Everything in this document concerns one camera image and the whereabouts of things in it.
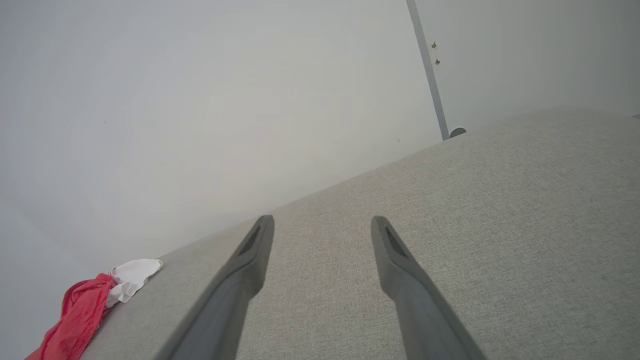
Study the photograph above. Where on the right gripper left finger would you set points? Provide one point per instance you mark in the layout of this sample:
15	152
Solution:
235	300

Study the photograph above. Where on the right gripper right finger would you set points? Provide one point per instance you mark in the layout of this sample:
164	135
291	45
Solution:
415	310

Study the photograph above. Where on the red and white jersey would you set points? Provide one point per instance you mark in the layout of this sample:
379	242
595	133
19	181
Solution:
75	315

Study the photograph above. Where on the round grey post foot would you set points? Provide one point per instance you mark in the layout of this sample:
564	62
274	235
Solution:
457	132

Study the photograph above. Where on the grey wall panel post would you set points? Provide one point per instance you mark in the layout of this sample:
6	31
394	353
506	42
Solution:
430	70

